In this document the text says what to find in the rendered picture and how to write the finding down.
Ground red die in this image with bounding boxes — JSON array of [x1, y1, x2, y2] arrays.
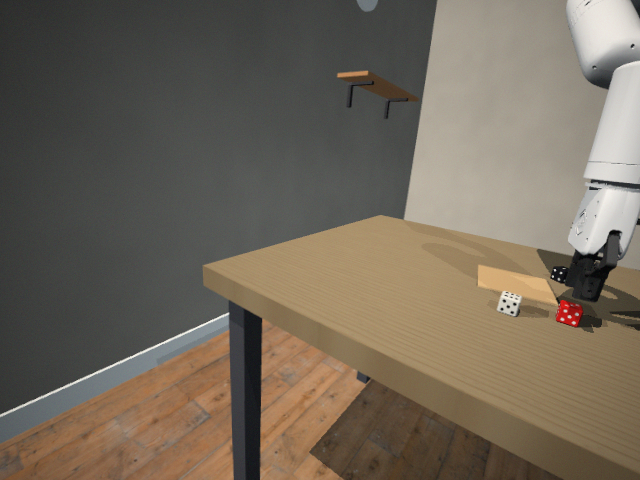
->
[[556, 300, 583, 327]]

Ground black die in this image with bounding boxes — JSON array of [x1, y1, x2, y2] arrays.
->
[[550, 266, 569, 283]]

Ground tan flat mat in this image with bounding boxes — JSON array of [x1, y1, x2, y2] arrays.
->
[[477, 265, 559, 307]]

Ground white die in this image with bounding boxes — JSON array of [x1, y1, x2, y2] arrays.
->
[[497, 291, 522, 317]]

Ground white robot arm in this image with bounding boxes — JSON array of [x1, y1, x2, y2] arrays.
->
[[566, 0, 640, 189]]

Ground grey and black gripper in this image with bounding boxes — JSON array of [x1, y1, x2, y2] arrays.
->
[[564, 182, 640, 303]]

